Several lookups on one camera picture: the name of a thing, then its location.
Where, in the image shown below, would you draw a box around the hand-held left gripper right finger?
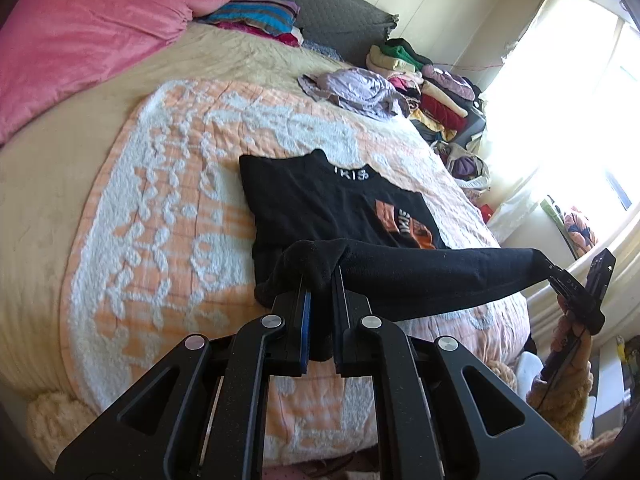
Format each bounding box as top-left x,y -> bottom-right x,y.
332,265 -> 586,480

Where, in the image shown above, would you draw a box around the striped folded garment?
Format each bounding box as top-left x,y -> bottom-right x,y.
200,1 -> 301,37

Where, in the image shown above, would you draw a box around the person's right forearm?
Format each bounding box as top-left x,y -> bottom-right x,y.
525,332 -> 597,444

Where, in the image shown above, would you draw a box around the blue patterned cloth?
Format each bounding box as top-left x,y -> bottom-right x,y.
301,40 -> 343,62

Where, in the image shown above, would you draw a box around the lilac crumpled garment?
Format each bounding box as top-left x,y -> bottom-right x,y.
298,67 -> 412,122

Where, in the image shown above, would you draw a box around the bed with beige sheet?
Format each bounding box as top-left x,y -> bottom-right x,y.
0,20 -> 532,471

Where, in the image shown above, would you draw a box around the orange and white tufted quilt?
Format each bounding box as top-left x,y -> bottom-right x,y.
60,79 -> 532,468

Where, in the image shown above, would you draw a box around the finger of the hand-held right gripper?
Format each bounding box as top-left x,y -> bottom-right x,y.
543,261 -> 587,311

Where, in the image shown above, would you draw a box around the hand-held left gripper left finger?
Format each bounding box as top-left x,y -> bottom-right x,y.
55,275 -> 313,480

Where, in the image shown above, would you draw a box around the person's right hand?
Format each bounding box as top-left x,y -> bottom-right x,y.
552,292 -> 594,361

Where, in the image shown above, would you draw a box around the magenta folded garment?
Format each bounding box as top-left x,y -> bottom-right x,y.
215,20 -> 306,49

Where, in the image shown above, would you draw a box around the grey quilted headboard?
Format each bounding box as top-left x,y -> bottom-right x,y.
152,0 -> 401,67

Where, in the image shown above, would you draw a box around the black long-sleeve sweater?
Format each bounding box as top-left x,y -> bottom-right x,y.
239,148 -> 557,362

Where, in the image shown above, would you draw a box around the pink comforter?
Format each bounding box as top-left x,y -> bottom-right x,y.
0,0 -> 233,147

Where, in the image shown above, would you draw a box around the pile of folded clothes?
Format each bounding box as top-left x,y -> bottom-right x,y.
366,37 -> 489,144

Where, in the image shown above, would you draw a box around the floral green-edged cloth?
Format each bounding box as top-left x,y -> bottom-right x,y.
541,195 -> 599,262

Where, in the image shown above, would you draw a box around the bright window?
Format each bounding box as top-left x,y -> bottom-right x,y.
480,0 -> 640,262

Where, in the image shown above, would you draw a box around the bag of purple clothes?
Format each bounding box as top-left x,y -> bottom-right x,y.
434,141 -> 494,189

